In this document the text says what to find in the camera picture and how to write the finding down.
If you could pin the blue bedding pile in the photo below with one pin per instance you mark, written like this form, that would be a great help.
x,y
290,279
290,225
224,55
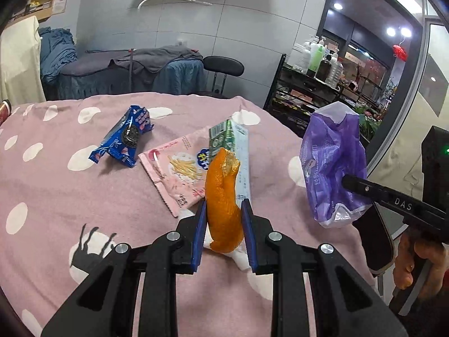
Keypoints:
x,y
56,52

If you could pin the orange foam fruit net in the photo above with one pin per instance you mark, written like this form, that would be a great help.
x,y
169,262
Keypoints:
x,y
222,210

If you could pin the green white carton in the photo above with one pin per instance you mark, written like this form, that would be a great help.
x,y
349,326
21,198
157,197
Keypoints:
x,y
242,154

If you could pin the group of bottles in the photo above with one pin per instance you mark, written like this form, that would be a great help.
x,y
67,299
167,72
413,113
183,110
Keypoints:
x,y
317,56

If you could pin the cream towel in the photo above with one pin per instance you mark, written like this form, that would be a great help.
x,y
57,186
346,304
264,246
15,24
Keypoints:
x,y
17,59

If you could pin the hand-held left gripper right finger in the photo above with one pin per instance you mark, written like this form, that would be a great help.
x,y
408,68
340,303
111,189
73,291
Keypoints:
x,y
249,231

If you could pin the red hanging ornament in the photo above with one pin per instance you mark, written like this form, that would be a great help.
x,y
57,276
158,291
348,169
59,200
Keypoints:
x,y
400,52

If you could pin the grey blanket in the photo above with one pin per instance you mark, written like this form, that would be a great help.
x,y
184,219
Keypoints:
x,y
158,58

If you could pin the pink snack packet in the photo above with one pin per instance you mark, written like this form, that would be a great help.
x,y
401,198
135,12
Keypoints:
x,y
175,168

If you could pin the white tissue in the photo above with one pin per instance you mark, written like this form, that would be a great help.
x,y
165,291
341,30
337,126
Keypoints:
x,y
242,261

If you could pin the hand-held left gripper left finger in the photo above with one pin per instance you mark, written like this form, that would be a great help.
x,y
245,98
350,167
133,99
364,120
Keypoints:
x,y
200,231

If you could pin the black trash bin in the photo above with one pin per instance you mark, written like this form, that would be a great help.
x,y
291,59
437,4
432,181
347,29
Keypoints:
x,y
375,238

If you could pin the black stool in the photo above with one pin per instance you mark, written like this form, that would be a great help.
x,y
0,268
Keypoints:
x,y
224,65

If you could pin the blue cookie wrapper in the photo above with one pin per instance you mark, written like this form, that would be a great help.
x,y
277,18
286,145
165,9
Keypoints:
x,y
126,137

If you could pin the potted green plant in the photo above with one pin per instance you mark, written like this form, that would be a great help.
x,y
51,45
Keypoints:
x,y
368,123

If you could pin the pink polka dot blanket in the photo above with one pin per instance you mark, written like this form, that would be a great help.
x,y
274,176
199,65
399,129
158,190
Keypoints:
x,y
87,200

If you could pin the purple plastic packet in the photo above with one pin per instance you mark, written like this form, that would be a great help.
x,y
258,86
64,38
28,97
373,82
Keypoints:
x,y
329,154

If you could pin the person's right hand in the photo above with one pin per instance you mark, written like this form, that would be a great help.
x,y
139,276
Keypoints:
x,y
403,263

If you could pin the massage bed with blue skirt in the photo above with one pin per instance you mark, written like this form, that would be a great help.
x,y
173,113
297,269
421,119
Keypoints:
x,y
182,77

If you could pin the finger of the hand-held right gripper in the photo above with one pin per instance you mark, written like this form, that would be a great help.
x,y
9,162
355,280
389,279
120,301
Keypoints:
x,y
386,198

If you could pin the black cart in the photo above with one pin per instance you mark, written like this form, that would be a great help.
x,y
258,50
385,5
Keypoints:
x,y
298,80

